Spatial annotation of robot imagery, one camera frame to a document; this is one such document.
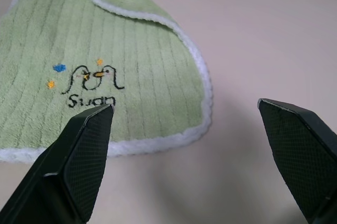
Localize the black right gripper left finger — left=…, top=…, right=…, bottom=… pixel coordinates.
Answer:
left=0, top=104, right=115, bottom=224

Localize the green towel with swan embroidery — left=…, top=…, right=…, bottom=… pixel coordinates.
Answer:
left=0, top=0, right=213, bottom=164

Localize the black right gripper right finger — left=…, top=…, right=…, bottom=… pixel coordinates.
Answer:
left=257, top=98, right=337, bottom=224

